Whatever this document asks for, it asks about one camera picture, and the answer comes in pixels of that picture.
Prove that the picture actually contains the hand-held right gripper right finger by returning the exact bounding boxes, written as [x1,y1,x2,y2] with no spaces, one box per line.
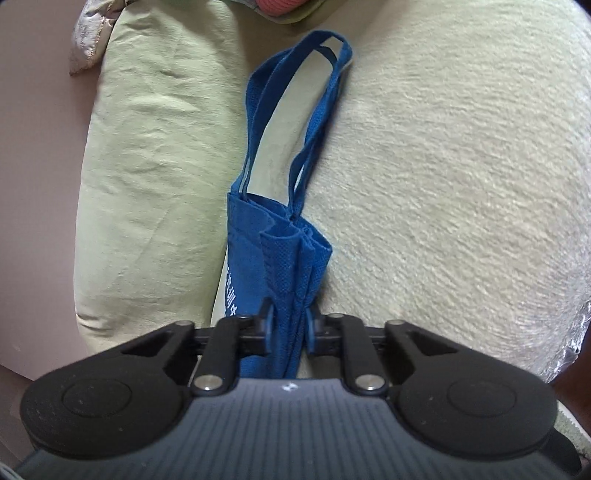
[305,308,465,397]

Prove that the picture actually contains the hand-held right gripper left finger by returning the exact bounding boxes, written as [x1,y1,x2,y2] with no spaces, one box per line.
[122,298,274,398]

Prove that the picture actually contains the blue shopping bag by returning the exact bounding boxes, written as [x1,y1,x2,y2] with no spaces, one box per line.
[223,30,354,380]

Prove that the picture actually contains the light green covered sofa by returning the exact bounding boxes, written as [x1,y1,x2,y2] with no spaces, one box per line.
[74,0,591,444]

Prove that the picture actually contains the pink folded blanket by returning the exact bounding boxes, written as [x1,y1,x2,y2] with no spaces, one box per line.
[256,0,310,14]

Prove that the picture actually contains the silver pink cushion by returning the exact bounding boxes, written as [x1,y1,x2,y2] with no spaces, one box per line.
[69,0,127,77]

